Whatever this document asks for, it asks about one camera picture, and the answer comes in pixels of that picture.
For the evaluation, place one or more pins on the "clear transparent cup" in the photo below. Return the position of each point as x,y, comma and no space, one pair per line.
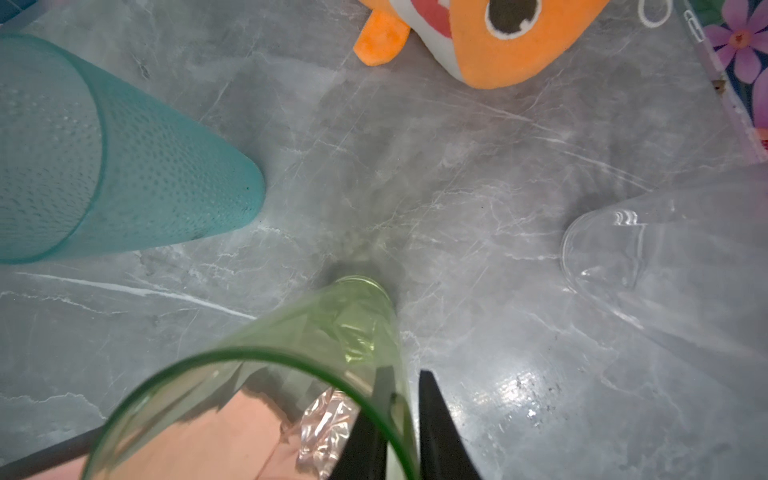
687,267

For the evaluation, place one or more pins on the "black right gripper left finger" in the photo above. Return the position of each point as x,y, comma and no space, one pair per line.
365,453

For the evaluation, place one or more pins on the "green tall transparent cup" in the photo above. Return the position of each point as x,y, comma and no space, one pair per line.
322,351

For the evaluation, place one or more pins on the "orange plush fish toy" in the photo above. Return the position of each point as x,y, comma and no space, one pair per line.
485,44

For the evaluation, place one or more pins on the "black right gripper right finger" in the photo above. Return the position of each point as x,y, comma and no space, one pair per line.
442,453

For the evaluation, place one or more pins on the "pink plastic tray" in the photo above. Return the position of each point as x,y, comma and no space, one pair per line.
256,435

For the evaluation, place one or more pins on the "teal frosted cup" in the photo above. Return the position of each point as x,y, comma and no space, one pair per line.
91,165

